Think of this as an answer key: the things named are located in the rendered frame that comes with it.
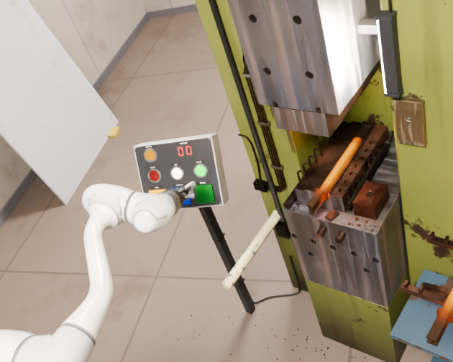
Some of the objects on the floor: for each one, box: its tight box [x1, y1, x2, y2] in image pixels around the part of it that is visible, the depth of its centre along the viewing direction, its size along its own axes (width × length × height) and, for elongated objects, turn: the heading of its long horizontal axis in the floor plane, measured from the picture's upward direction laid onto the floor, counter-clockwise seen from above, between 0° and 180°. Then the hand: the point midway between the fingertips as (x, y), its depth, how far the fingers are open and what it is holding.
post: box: [198, 207, 255, 315], centre depth 251 cm, size 4×4×108 cm
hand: (190, 187), depth 196 cm, fingers closed
